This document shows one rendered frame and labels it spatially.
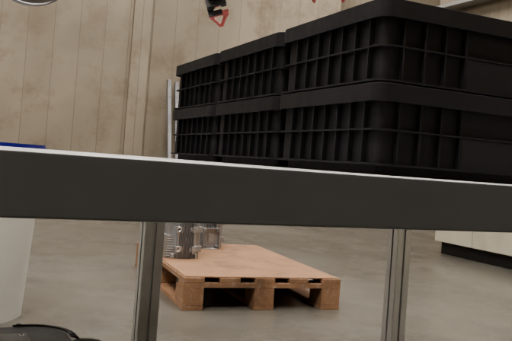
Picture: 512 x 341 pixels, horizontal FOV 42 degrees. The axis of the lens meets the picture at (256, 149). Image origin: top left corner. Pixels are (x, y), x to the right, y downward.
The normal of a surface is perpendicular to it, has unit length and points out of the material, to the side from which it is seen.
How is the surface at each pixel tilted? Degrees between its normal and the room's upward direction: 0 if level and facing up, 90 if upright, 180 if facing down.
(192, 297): 90
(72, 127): 90
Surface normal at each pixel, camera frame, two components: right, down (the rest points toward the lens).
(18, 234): 0.93, 0.13
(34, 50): 0.44, 0.01
